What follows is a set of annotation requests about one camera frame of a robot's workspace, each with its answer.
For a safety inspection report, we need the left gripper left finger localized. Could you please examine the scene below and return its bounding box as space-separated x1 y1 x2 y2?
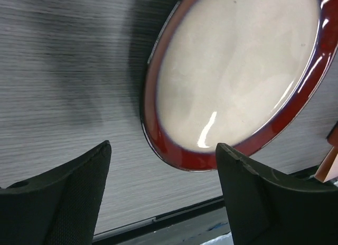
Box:
1 140 111 244

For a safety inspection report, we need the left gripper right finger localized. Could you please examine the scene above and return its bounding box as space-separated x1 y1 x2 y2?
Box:
215 143 337 244

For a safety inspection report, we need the pink board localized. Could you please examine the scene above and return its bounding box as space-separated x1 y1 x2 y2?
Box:
315 122 337 183

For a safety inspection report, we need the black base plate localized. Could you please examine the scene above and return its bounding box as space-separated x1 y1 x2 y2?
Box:
92 196 230 244

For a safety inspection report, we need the red rimmed cream plate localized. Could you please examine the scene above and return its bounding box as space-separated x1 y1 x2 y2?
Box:
140 0 337 172

